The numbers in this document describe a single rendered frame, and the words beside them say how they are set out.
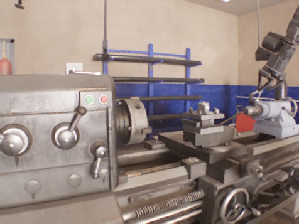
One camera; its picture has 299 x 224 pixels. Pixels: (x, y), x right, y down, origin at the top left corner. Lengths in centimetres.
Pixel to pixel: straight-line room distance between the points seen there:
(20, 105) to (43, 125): 11
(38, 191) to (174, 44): 453
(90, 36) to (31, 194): 366
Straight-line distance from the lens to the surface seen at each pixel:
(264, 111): 192
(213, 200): 114
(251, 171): 116
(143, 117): 106
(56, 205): 89
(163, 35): 487
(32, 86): 81
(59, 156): 83
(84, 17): 434
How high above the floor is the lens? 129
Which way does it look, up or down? 7 degrees down
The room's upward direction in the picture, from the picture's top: straight up
